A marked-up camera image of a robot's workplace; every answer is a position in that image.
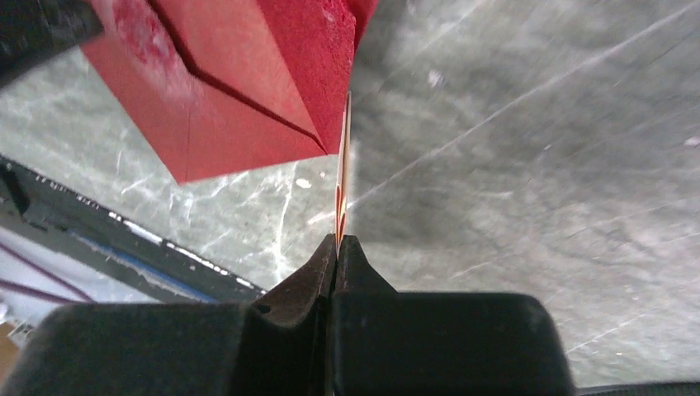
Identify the tan paper letter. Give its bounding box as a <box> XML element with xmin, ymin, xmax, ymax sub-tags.
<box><xmin>334</xmin><ymin>91</ymin><xmax>352</xmax><ymax>257</ymax></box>

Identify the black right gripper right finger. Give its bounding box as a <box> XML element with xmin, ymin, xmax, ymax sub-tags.
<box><xmin>328</xmin><ymin>236</ymin><xmax>575</xmax><ymax>395</ymax></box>

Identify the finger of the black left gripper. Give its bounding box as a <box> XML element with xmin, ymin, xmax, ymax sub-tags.
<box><xmin>1</xmin><ymin>0</ymin><xmax>103</xmax><ymax>87</ymax></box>

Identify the red paper envelope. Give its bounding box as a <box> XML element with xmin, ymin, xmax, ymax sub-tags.
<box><xmin>82</xmin><ymin>1</ymin><xmax>377</xmax><ymax>183</ymax></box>

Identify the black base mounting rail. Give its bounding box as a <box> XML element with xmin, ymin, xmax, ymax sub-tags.
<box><xmin>1</xmin><ymin>157</ymin><xmax>266</xmax><ymax>303</ymax></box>

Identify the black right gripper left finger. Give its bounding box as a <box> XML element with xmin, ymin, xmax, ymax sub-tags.
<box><xmin>1</xmin><ymin>234</ymin><xmax>337</xmax><ymax>395</ymax></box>

